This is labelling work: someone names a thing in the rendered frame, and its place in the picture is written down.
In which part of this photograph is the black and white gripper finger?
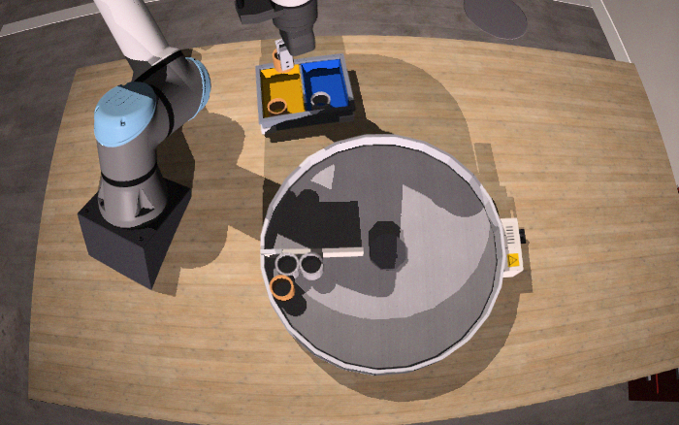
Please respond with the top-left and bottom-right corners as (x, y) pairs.
(278, 46), (294, 71)
(275, 39), (285, 60)

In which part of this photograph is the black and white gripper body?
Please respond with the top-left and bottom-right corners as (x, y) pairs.
(234, 0), (318, 56)

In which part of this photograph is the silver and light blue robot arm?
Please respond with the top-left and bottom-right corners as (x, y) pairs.
(93, 0), (211, 229)

